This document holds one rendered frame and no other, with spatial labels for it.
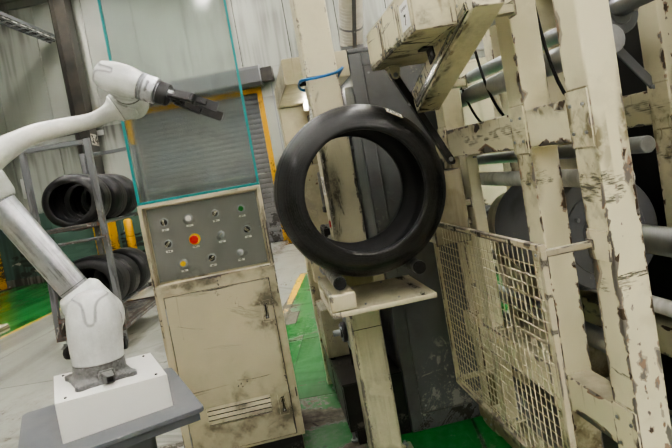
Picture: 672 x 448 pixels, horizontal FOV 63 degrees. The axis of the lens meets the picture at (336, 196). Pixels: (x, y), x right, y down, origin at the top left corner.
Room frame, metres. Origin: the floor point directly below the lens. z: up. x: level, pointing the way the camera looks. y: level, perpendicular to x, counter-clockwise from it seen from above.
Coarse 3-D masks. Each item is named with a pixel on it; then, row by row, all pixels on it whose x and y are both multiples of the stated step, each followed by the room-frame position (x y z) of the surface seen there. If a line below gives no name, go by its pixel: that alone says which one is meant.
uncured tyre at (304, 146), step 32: (320, 128) 1.82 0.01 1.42; (352, 128) 1.83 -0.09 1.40; (384, 128) 1.84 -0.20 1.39; (416, 128) 1.89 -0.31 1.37; (288, 160) 1.83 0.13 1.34; (416, 160) 1.88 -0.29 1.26; (288, 192) 1.80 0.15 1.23; (416, 192) 2.14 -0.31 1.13; (288, 224) 1.83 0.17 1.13; (416, 224) 1.85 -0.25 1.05; (320, 256) 1.82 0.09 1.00; (352, 256) 1.82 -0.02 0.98; (384, 256) 1.84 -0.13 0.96
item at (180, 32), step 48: (144, 0) 2.49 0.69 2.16; (192, 0) 2.52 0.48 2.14; (144, 48) 2.49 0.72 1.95; (192, 48) 2.52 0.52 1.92; (240, 96) 2.54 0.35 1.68; (144, 144) 2.48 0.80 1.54; (192, 144) 2.50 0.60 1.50; (240, 144) 2.53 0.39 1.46; (144, 192) 2.47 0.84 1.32; (192, 192) 2.50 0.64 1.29
